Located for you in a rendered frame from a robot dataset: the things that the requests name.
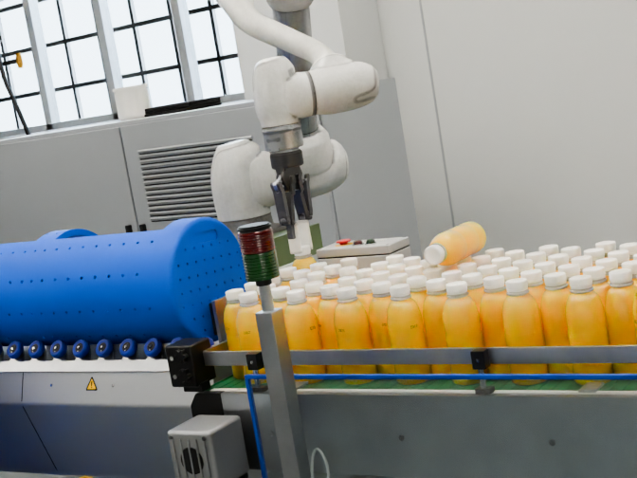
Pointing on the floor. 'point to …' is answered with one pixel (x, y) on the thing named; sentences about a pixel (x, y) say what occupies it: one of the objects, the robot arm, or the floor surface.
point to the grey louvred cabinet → (196, 174)
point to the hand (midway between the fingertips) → (300, 237)
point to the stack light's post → (282, 394)
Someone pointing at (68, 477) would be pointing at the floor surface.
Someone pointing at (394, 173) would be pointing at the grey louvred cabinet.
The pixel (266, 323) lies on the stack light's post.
